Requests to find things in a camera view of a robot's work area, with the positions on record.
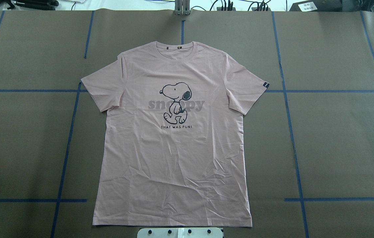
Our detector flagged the aluminium frame post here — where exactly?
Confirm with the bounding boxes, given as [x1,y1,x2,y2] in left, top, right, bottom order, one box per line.
[174,0,191,16]

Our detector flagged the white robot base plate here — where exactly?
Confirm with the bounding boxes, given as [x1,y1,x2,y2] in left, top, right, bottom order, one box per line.
[137,227,224,238]

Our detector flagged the pink Snoopy t-shirt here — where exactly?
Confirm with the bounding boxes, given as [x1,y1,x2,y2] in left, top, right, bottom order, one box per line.
[81,42,269,227]

